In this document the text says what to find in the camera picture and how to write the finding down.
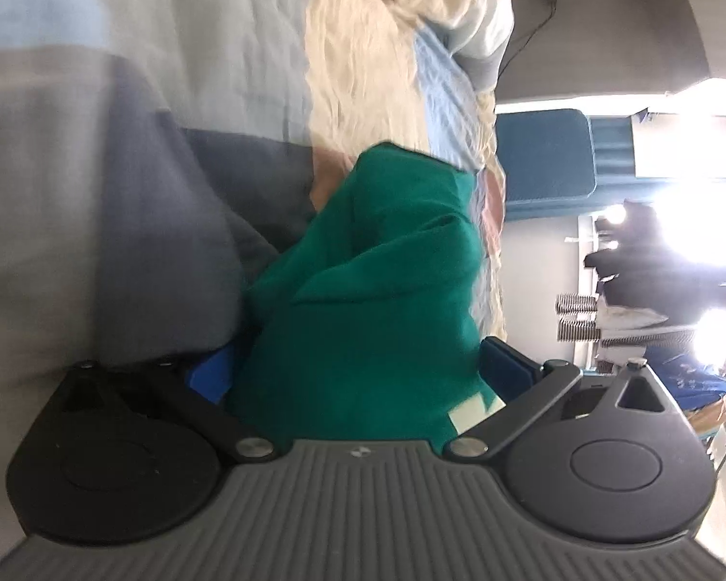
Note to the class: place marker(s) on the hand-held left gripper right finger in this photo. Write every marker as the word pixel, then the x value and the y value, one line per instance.
pixel 505 366

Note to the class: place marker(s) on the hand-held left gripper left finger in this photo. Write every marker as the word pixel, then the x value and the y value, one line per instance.
pixel 209 375

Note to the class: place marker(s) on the green sweatshirt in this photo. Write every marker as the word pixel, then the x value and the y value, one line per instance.
pixel 369 284

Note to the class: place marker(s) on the person in dark clothes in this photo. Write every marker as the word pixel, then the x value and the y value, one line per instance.
pixel 635 266

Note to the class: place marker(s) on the striped hanging garment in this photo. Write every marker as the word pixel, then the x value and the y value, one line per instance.
pixel 575 305

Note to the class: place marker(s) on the grey hanging garment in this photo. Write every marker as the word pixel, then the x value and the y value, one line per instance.
pixel 629 316

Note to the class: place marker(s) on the blue hanging garment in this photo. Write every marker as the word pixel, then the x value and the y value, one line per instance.
pixel 683 369

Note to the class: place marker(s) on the blue chair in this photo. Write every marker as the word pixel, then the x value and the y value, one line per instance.
pixel 544 157

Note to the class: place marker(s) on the blue curtain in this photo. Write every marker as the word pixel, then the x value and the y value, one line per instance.
pixel 611 151

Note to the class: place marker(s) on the patchwork quilt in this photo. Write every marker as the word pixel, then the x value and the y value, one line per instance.
pixel 157 72

